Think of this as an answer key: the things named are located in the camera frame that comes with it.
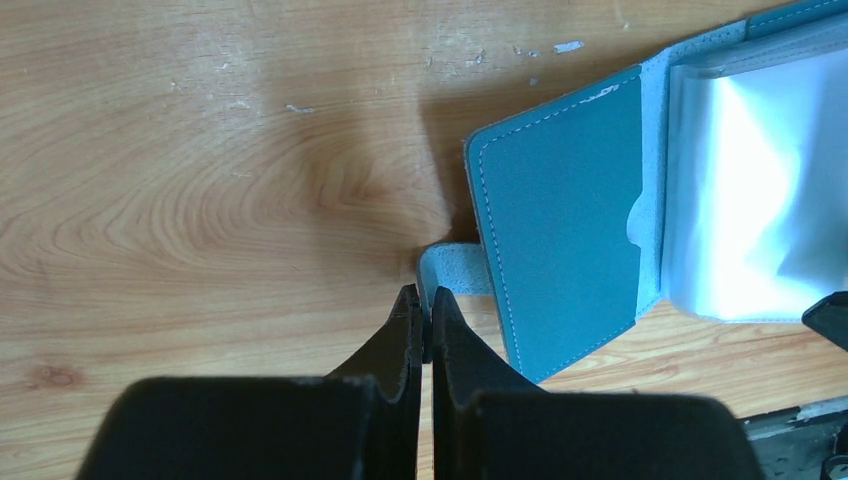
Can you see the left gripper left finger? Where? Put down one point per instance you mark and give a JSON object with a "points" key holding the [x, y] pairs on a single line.
{"points": [[360, 421]]}

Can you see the teal leather card holder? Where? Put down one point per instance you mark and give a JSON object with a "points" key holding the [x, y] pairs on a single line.
{"points": [[712, 175]]}

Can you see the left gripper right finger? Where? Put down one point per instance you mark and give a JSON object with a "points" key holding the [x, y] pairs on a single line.
{"points": [[490, 422]]}

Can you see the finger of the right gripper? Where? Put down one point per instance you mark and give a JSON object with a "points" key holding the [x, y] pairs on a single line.
{"points": [[828, 318]]}

